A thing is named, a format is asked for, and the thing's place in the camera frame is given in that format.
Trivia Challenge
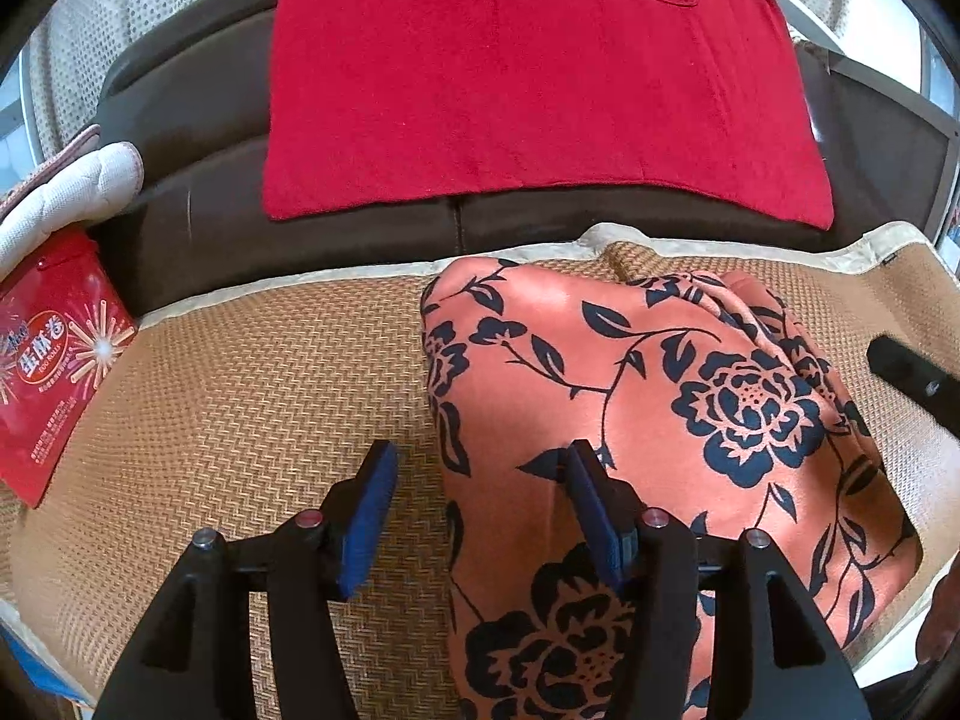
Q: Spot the red printed tin box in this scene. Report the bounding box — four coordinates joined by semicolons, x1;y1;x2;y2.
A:
0;231;140;509

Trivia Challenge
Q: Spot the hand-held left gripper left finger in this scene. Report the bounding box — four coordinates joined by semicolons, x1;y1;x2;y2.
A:
91;440;399;720

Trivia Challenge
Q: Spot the grey metal frame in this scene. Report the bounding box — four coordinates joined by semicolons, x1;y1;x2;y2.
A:
765;0;960;241

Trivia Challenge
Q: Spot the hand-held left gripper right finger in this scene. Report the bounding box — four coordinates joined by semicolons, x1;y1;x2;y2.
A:
566;440;863;720

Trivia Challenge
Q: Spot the dark brown sofa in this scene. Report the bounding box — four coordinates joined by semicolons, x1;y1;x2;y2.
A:
94;0;960;316

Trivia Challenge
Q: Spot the tan woven mat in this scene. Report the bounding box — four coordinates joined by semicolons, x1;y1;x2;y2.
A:
0;221;960;720

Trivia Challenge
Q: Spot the orange floral garment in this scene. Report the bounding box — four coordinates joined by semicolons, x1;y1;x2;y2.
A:
420;256;923;720

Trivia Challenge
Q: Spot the white quilted cushion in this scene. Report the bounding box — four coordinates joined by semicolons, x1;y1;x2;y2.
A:
0;124;145;278

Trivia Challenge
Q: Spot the red towel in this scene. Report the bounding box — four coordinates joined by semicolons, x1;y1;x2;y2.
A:
261;0;836;232

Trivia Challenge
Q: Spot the blue package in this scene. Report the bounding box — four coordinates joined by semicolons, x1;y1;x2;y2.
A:
0;626;83;700

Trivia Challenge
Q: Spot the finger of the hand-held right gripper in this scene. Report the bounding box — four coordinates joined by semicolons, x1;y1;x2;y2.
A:
866;331;960;440

